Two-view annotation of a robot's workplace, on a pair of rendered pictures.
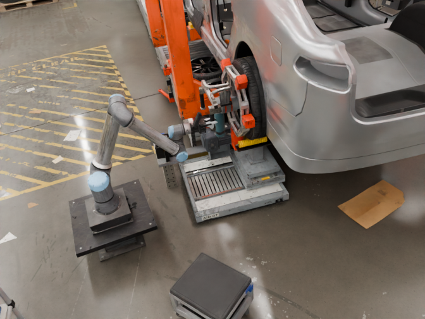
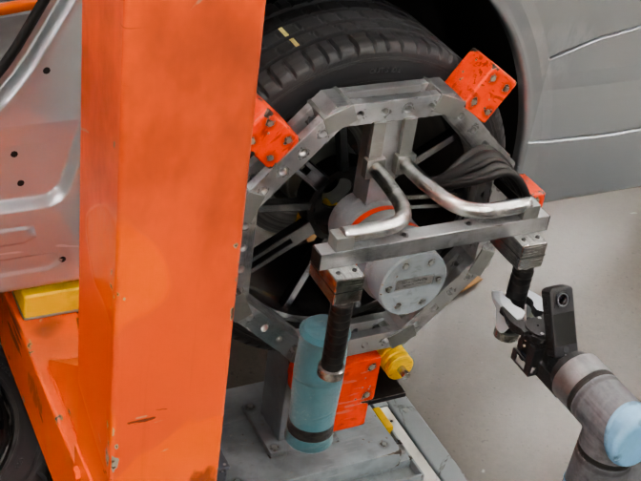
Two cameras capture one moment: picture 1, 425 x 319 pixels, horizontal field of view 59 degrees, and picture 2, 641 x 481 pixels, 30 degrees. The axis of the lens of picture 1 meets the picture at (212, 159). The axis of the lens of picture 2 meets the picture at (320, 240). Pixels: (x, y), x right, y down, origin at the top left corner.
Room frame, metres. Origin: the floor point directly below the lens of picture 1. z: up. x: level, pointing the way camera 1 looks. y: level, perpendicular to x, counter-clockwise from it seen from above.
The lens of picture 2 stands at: (3.35, 1.42, 2.00)
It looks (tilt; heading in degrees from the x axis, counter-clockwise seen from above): 34 degrees down; 251
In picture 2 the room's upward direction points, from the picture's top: 8 degrees clockwise
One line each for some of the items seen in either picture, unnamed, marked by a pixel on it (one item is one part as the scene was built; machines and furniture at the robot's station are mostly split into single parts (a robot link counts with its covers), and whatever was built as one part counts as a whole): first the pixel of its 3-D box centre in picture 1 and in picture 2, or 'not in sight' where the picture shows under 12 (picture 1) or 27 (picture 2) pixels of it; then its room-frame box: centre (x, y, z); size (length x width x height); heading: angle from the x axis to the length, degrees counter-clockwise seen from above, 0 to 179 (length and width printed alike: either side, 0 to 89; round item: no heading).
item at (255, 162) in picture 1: (255, 149); (294, 391); (2.72, -0.40, 0.32); 0.40 x 0.30 x 0.28; 11
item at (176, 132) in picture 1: (176, 131); (613, 419); (2.43, 0.25, 0.81); 0.12 x 0.09 x 0.10; 101
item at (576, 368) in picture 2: (187, 128); (583, 381); (2.44, 0.16, 0.81); 0.10 x 0.05 x 0.09; 11
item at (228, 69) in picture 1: (234, 102); (365, 227); (2.69, -0.23, 0.85); 0.54 x 0.07 x 0.54; 11
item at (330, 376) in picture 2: (202, 100); (336, 336); (2.81, 0.03, 0.83); 0.04 x 0.04 x 0.16
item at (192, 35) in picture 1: (181, 27); not in sight; (5.09, 0.21, 0.69); 0.52 x 0.17 x 0.35; 101
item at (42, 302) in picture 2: not in sight; (52, 281); (3.23, -0.32, 0.71); 0.14 x 0.14 x 0.05; 11
